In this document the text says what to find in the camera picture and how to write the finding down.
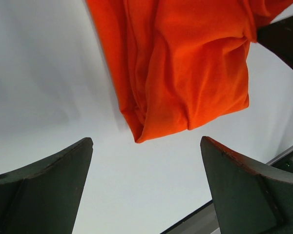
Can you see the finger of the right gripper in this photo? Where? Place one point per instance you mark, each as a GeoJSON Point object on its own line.
{"type": "Point", "coordinates": [278, 38]}

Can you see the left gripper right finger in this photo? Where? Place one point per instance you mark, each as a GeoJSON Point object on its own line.
{"type": "Point", "coordinates": [251, 192]}

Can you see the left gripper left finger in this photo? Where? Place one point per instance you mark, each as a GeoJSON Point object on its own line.
{"type": "Point", "coordinates": [44, 197]}

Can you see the orange t-shirt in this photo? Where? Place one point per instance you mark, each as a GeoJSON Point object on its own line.
{"type": "Point", "coordinates": [178, 64]}

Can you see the aluminium frame rail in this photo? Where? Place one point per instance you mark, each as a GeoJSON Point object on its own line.
{"type": "Point", "coordinates": [234, 195]}

